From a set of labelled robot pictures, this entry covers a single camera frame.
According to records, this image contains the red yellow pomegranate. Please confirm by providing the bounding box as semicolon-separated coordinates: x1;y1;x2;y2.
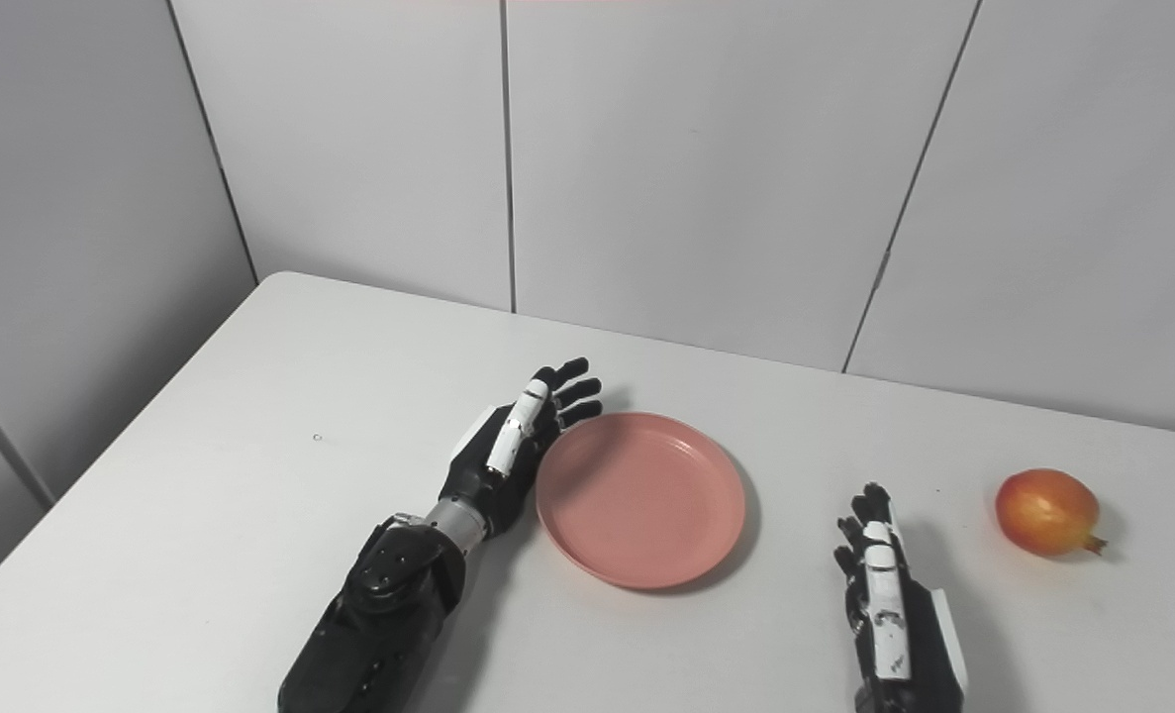
995;468;1109;559

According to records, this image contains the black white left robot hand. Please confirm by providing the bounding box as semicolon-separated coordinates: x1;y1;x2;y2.
438;357;604;539

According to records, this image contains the pink round plate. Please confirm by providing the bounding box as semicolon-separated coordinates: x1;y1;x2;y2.
535;412;747;592

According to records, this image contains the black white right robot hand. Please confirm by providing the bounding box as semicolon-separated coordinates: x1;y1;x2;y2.
833;482;970;713

